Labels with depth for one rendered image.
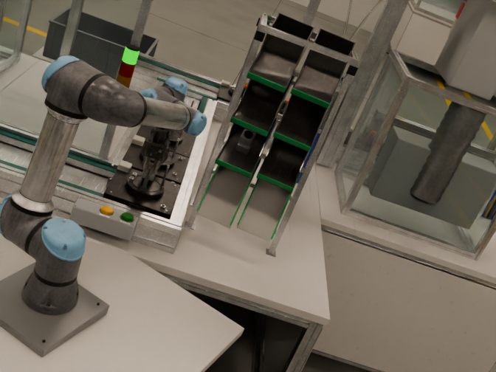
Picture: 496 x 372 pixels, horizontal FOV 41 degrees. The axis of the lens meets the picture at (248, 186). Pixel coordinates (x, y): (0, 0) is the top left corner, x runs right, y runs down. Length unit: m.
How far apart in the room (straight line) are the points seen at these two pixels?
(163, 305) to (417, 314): 1.55
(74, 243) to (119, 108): 0.38
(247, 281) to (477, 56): 1.37
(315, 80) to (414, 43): 8.59
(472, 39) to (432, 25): 7.82
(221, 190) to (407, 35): 8.58
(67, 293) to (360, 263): 1.59
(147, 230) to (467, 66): 1.51
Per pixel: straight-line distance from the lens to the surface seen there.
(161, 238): 2.31
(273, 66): 2.23
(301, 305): 2.36
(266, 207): 2.39
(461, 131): 2.99
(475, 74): 3.00
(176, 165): 2.67
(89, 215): 2.24
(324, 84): 2.25
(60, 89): 1.74
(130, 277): 2.17
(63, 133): 1.78
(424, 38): 10.81
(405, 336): 3.38
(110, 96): 1.68
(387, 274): 3.16
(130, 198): 2.34
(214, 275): 2.31
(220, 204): 2.36
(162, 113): 1.85
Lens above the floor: 2.13
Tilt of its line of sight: 25 degrees down
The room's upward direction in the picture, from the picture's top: 22 degrees clockwise
